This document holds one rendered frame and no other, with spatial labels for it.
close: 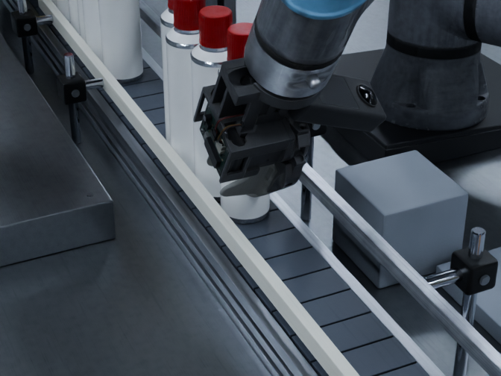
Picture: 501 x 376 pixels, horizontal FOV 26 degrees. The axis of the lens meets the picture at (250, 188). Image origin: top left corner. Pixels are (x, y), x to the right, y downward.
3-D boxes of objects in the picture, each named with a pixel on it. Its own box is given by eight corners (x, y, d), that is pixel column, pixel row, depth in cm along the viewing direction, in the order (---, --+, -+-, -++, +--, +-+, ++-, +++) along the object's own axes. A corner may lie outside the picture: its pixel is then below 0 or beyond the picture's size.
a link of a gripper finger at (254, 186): (204, 201, 107) (222, 151, 99) (259, 187, 109) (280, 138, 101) (215, 227, 105) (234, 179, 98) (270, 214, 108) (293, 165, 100)
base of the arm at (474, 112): (349, 89, 142) (354, 16, 137) (452, 78, 146) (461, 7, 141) (396, 136, 129) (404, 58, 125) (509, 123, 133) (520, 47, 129)
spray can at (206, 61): (186, 185, 118) (179, 7, 107) (227, 171, 120) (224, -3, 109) (209, 207, 114) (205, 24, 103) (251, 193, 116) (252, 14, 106)
